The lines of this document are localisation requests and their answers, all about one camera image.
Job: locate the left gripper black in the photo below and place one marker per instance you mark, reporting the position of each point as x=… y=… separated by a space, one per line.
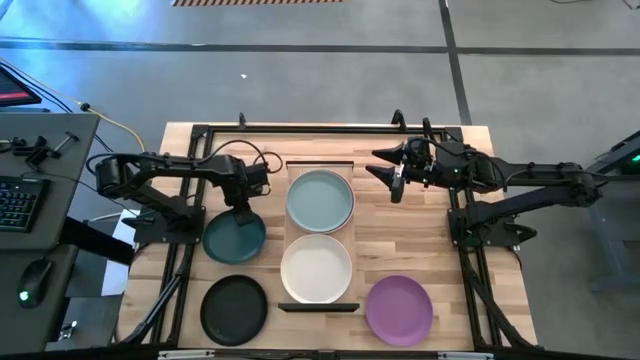
x=240 y=175

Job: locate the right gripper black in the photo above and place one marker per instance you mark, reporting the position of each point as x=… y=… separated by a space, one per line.
x=420 y=165

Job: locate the dark teal plate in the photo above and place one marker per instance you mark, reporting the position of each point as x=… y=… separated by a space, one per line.
x=230 y=245

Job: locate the light blue plate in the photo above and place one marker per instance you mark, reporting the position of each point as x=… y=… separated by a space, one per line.
x=320 y=200

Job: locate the cream white plate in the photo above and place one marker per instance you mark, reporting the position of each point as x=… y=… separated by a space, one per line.
x=316 y=268

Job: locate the purple plate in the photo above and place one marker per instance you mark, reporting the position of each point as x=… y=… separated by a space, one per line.
x=400 y=310

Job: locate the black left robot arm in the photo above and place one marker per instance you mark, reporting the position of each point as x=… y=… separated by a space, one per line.
x=165 y=162

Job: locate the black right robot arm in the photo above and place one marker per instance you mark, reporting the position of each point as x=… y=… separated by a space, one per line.
x=540 y=172

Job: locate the black plate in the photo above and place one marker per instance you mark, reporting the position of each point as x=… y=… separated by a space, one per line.
x=233 y=310

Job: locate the white paper sheet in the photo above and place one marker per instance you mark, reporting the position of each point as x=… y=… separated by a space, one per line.
x=114 y=277

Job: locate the grey computer desk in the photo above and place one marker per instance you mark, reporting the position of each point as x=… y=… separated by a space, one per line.
x=50 y=150

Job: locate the small silver metal clamp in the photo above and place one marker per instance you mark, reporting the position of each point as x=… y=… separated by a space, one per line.
x=68 y=330

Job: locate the black desk clamp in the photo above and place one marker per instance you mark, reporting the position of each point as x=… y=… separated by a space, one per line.
x=37 y=150

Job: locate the black computer mouse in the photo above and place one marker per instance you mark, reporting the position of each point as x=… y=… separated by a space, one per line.
x=34 y=282

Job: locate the black keyboard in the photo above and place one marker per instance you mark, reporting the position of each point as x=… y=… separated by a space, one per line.
x=17 y=202

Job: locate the black computer monitor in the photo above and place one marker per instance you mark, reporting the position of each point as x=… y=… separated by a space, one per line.
x=15 y=90

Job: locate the black frame bracket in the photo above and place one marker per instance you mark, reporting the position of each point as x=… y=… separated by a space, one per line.
x=426 y=126
x=242 y=120
x=398 y=118

